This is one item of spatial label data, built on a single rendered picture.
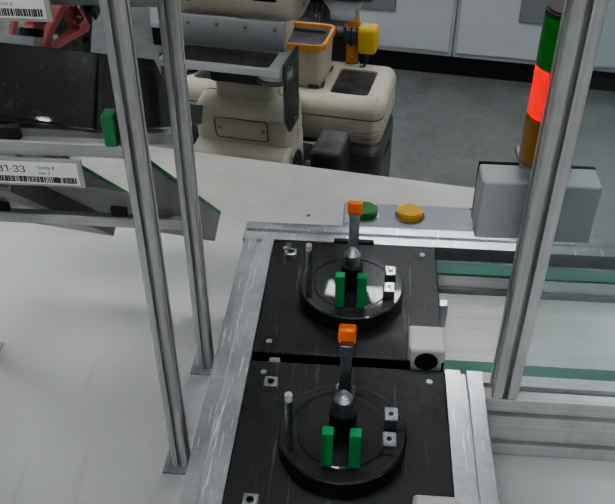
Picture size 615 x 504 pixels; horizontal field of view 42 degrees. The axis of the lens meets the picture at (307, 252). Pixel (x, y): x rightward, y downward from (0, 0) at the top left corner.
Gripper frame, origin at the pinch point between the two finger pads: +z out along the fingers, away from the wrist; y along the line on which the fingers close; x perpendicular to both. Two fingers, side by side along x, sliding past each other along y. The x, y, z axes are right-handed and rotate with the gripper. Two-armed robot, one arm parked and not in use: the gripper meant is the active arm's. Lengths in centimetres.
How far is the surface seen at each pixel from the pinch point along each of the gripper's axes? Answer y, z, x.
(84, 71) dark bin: 20.7, 14.5, -15.6
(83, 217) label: 9.9, 17.5, 10.1
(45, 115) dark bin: 16.8, 18.2, -13.0
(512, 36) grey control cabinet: 45, -212, 230
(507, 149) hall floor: 52, -142, 220
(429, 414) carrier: 55, 31, 21
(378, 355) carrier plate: 47, 24, 24
